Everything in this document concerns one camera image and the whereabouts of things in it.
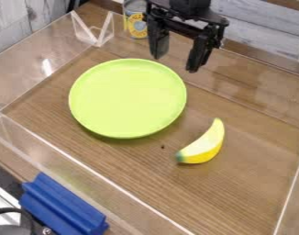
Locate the yellow labelled tin can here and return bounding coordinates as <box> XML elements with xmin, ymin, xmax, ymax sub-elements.
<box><xmin>122</xmin><ymin>0</ymin><xmax>146</xmax><ymax>39</ymax></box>

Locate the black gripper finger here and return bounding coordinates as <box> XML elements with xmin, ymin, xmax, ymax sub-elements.
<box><xmin>146</xmin><ymin>15</ymin><xmax>169</xmax><ymax>60</ymax></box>
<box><xmin>187</xmin><ymin>26</ymin><xmax>220</xmax><ymax>73</ymax></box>

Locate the clear acrylic corner bracket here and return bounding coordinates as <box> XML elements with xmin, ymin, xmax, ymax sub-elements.
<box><xmin>69</xmin><ymin>11</ymin><xmax>113</xmax><ymax>48</ymax></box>

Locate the yellow toy banana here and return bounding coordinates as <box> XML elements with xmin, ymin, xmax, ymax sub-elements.
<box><xmin>176</xmin><ymin>117</ymin><xmax>225</xmax><ymax>164</ymax></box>

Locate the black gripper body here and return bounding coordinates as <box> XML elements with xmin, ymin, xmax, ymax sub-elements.
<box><xmin>144</xmin><ymin>0</ymin><xmax>229</xmax><ymax>39</ymax></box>

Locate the clear acrylic tray wall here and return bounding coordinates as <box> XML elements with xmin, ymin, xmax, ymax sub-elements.
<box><xmin>0</xmin><ymin>111</ymin><xmax>195</xmax><ymax>235</ymax></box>

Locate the green round plate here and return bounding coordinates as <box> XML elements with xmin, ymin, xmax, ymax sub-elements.
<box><xmin>68</xmin><ymin>59</ymin><xmax>187</xmax><ymax>139</ymax></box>

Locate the blue plastic clamp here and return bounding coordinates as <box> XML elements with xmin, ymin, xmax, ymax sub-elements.
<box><xmin>20</xmin><ymin>173</ymin><xmax>109</xmax><ymax>235</ymax></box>

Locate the black cable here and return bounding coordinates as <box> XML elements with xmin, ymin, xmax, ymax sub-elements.
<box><xmin>0</xmin><ymin>207</ymin><xmax>34</xmax><ymax>235</ymax></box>

